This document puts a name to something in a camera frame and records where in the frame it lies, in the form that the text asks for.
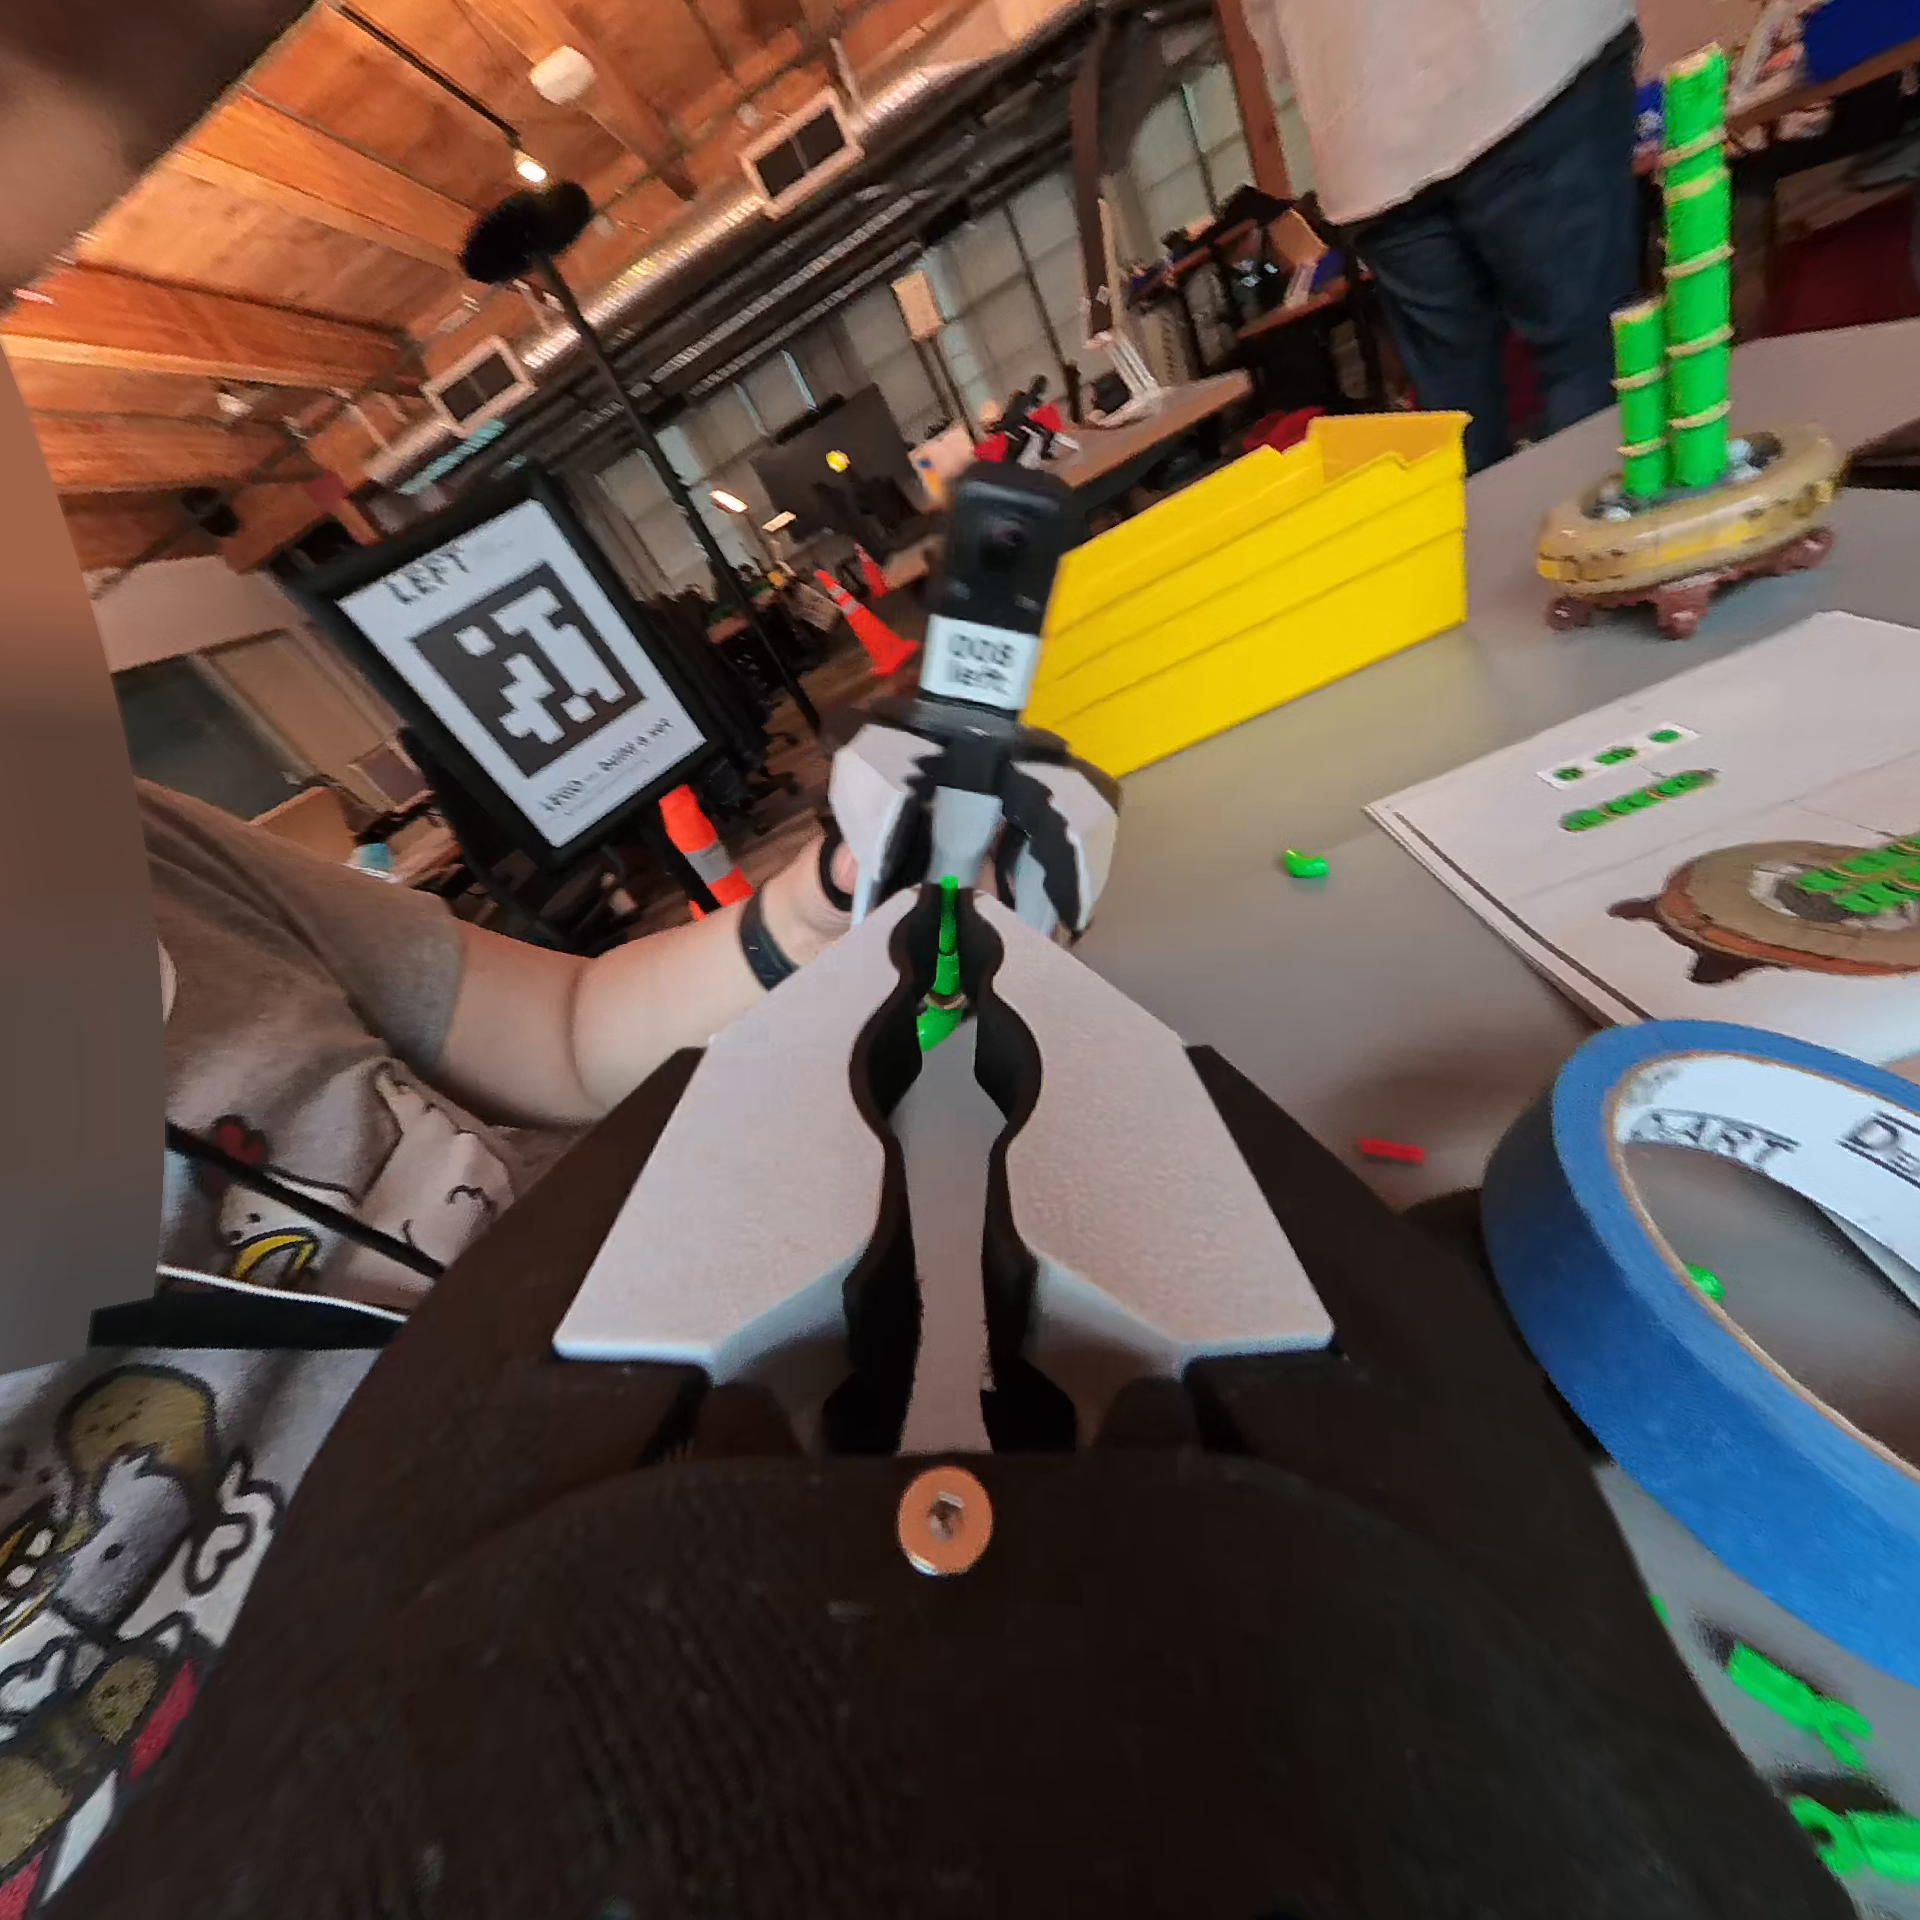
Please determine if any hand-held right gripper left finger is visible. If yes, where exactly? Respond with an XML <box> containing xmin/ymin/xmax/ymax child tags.
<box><xmin>552</xmin><ymin>885</ymin><xmax>928</xmax><ymax>1434</ymax></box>

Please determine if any lego instruction booklet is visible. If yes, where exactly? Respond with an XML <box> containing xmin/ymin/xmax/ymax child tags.
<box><xmin>1365</xmin><ymin>607</ymin><xmax>1920</xmax><ymax>1080</ymax></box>

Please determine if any lego bamboo plant model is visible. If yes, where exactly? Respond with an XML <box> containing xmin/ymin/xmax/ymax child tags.
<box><xmin>1535</xmin><ymin>40</ymin><xmax>1850</xmax><ymax>645</ymax></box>

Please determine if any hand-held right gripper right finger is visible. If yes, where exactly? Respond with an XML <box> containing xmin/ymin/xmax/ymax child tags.
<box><xmin>972</xmin><ymin>893</ymin><xmax>1340</xmax><ymax>1434</ymax></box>

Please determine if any person's left forearm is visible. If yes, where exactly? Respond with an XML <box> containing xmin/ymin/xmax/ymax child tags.
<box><xmin>442</xmin><ymin>891</ymin><xmax>760</xmax><ymax>1130</ymax></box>

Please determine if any person's left hand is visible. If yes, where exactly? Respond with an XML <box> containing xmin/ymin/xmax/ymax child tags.
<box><xmin>787</xmin><ymin>848</ymin><xmax>869</xmax><ymax>980</ymax></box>

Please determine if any green lego cylinder piece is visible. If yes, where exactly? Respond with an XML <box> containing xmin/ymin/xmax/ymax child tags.
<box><xmin>1722</xmin><ymin>1639</ymin><xmax>1874</xmax><ymax>1770</ymax></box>

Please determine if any yellow plastic bin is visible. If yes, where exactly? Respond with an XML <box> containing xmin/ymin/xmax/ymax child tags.
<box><xmin>1026</xmin><ymin>408</ymin><xmax>1472</xmax><ymax>780</ymax></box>

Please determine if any green lego bamboo stalk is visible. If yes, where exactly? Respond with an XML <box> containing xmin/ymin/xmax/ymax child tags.
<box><xmin>915</xmin><ymin>872</ymin><xmax>976</xmax><ymax>1052</ymax></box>

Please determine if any black harness strap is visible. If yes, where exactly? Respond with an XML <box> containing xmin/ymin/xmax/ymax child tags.
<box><xmin>162</xmin><ymin>1122</ymin><xmax>452</xmax><ymax>1284</ymax></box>
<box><xmin>87</xmin><ymin>1287</ymin><xmax>410</xmax><ymax>1354</ymax></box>

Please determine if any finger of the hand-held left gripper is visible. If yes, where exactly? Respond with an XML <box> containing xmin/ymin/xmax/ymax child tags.
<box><xmin>1002</xmin><ymin>755</ymin><xmax>1125</xmax><ymax>947</ymax></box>
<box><xmin>829</xmin><ymin>732</ymin><xmax>944</xmax><ymax>927</ymax></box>

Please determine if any grey work table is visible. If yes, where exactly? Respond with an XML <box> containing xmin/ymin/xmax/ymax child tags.
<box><xmin>1050</xmin><ymin>368</ymin><xmax>1256</xmax><ymax>506</ymax></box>

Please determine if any blue masking tape roll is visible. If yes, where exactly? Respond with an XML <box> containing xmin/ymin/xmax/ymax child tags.
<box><xmin>1482</xmin><ymin>1019</ymin><xmax>1920</xmax><ymax>1690</ymax></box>

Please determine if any black light stand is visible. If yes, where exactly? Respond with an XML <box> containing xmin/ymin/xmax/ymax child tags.
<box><xmin>457</xmin><ymin>176</ymin><xmax>825</xmax><ymax>735</ymax></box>

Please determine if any orange traffic cone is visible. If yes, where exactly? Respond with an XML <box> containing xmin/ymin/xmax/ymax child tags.
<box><xmin>657</xmin><ymin>783</ymin><xmax>755</xmax><ymax>920</ymax></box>
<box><xmin>817</xmin><ymin>546</ymin><xmax>922</xmax><ymax>680</ymax></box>

